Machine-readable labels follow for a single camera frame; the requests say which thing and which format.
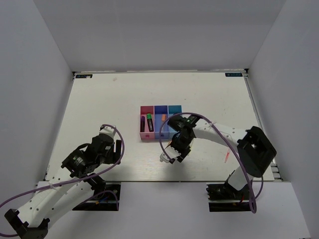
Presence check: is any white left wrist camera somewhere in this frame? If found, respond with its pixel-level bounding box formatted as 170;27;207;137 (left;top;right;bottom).
99;125;116;138

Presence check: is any purple cap black highlighter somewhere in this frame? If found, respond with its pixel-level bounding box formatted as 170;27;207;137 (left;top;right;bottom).
140;116;145;132

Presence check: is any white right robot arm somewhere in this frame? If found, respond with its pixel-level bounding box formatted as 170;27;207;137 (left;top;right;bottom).
160;114;277;199

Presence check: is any dark blue storage bin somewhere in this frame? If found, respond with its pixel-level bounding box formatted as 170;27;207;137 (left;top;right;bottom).
154;105;169;139

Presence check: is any pink storage bin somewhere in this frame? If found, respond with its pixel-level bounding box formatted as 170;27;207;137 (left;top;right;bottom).
140;106;155;140

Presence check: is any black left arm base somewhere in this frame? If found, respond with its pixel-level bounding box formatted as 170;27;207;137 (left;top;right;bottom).
72;176;121;212

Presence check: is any light blue storage bin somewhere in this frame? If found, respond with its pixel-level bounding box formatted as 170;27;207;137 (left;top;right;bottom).
168;105;182;139

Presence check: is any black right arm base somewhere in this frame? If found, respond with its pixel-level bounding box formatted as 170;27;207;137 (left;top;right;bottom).
206;183;257;213

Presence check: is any blue label right corner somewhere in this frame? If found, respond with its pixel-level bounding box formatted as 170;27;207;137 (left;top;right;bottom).
225;72;243;77

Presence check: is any green cap black highlighter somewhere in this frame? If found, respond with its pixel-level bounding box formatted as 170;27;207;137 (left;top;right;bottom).
147;114;154;132

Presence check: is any blue label left corner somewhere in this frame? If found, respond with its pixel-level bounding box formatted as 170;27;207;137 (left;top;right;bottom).
75;74;93;79

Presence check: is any blue label corner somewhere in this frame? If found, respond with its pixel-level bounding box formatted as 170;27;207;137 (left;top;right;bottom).
75;74;93;79
225;72;243;77

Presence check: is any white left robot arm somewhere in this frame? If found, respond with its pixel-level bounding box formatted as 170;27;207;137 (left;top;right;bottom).
4;124;125;239

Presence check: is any thin pink pen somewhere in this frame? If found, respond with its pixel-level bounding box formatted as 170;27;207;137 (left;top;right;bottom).
224;148;231;163

